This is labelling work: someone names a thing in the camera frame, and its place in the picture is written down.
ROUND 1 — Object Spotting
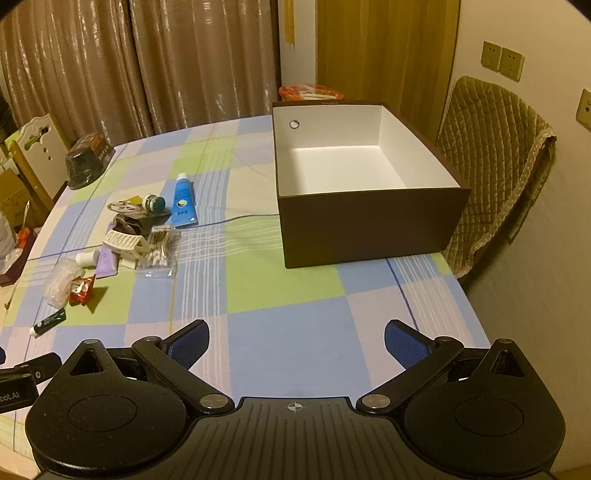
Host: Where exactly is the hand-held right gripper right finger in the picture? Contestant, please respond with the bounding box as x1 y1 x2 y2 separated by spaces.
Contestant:
358 319 532 416

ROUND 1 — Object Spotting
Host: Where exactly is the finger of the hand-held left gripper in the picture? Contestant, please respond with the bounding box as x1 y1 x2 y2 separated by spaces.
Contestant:
0 352 63 383

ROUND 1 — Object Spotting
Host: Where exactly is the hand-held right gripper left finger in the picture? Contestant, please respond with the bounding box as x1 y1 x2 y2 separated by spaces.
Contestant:
60 319 235 418

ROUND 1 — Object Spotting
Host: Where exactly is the green and white small tube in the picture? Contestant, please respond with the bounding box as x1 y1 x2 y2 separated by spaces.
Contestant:
29 309 66 335

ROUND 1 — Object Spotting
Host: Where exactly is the red snack packet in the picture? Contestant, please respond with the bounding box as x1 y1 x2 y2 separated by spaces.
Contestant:
68 274 97 306

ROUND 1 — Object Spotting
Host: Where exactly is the purple tube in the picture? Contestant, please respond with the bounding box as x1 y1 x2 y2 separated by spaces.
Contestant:
95 247 122 278

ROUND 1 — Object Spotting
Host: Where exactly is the brown storage box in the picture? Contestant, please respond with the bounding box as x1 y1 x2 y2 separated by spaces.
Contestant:
271 100 472 269

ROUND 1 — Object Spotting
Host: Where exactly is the dark brown pouch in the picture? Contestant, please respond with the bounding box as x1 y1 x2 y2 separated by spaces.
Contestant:
112 217 153 241

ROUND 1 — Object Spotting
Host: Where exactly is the plaid cloth covered desktop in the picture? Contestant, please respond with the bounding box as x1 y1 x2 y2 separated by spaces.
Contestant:
0 113 492 462

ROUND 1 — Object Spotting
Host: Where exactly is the blue tube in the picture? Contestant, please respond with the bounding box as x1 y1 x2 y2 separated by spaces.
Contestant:
172 172 198 229

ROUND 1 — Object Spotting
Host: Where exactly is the dark plastic wrapped jar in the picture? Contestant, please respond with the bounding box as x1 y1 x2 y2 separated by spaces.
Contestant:
65 132 115 190

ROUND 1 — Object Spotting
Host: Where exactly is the chair with quilted cover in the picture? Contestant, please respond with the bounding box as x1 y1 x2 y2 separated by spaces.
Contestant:
436 76 558 278

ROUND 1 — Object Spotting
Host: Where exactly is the white wooden chair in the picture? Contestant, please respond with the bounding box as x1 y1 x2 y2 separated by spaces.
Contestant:
9 113 70 208

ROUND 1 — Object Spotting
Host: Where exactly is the red instant noodle bowl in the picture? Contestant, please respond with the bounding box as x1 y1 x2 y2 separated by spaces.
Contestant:
278 84 345 103

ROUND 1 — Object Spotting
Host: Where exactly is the beige curtain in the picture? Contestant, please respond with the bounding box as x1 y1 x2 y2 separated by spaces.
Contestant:
0 0 280 139

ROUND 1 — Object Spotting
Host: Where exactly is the wooden door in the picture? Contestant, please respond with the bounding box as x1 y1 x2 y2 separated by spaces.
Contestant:
315 0 461 121

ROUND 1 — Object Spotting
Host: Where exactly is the yellow wall hanging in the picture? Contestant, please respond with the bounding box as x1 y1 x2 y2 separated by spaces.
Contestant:
283 0 296 47

